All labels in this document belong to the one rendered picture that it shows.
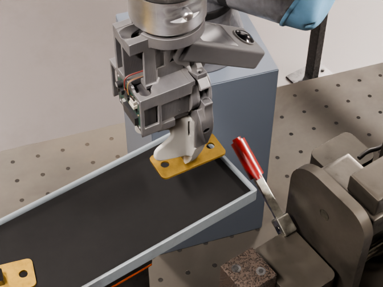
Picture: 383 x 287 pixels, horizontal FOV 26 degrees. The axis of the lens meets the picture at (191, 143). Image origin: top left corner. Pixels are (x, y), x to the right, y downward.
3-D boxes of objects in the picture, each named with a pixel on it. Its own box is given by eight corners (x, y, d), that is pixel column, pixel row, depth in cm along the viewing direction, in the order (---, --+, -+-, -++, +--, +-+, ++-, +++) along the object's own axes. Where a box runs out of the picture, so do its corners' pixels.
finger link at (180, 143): (149, 175, 94) (143, 116, 87) (195, 156, 96) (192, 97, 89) (162, 193, 92) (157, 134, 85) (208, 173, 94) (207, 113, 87)
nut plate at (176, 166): (163, 180, 94) (163, 173, 93) (148, 158, 96) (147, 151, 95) (227, 154, 97) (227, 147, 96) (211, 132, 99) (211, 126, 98)
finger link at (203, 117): (179, 131, 92) (175, 70, 86) (193, 125, 92) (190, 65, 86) (199, 157, 89) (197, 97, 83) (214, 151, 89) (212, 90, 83)
